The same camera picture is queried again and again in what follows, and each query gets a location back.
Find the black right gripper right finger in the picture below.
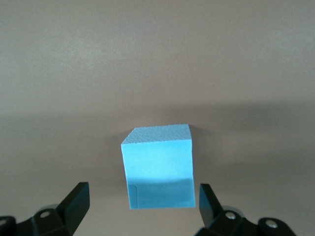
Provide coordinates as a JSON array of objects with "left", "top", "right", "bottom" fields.
[{"left": 195, "top": 183, "right": 295, "bottom": 236}]

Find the light blue foam block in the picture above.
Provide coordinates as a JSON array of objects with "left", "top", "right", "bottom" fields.
[{"left": 120, "top": 123, "right": 196, "bottom": 210}]

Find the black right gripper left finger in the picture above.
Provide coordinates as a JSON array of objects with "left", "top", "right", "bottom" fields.
[{"left": 0, "top": 181, "right": 90, "bottom": 236}]

